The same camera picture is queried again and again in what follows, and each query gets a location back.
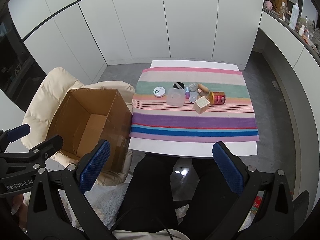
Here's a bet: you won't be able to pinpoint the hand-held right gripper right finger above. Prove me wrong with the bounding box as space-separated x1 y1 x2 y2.
207 141 295 240

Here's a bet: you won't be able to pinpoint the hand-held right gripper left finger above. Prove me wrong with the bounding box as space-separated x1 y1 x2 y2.
26 140 118 240

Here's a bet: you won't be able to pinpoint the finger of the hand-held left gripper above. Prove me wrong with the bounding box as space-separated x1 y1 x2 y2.
0 135 64 178
0 124 31 144

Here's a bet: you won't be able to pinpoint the brown cardboard box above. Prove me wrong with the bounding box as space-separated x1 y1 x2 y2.
46 88 133 174

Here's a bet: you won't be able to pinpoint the wooden cube box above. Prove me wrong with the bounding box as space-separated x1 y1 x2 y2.
194 96 210 115

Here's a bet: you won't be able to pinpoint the red and gold tin can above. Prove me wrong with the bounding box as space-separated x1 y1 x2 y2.
209 91 226 105

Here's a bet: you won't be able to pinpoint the beige bottle wooden cap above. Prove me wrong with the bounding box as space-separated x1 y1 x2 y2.
197 83 210 97

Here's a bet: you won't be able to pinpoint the clear plastic container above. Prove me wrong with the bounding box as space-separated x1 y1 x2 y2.
166 88 186 106

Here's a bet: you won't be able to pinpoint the white round jar green leaf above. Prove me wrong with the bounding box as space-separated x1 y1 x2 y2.
153 86 166 98

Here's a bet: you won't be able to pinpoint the person's left hand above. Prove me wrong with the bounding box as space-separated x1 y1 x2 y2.
10 194 29 222

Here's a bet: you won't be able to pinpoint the grey fluffy blanket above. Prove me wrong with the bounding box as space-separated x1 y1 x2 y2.
62 182 130 233

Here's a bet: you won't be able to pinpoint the red packet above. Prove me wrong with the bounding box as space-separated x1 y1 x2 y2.
250 196 265 214

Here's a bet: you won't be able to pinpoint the cream padded chair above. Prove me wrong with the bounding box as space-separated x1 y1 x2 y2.
20 67 137 187

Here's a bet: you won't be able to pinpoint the striped colourful towel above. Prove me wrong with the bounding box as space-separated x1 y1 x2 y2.
129 67 259 142

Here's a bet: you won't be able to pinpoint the person's legs black trousers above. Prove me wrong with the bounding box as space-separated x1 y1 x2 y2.
114 155 250 240

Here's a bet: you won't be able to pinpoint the person's beige top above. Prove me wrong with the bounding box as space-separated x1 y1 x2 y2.
112 229 187 240

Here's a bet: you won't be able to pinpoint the dark counter shelf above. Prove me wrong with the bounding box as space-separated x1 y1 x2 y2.
262 7 320 63

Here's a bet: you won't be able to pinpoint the tall white bottle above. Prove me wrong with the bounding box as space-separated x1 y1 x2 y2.
289 3 300 30

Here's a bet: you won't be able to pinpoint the wooden paw ornament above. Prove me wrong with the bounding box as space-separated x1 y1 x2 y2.
279 2 288 20

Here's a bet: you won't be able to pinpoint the small brown carton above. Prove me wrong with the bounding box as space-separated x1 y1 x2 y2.
271 0 288 12

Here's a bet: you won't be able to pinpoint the black glass wall panel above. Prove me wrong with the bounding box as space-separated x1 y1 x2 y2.
0 12 47 110

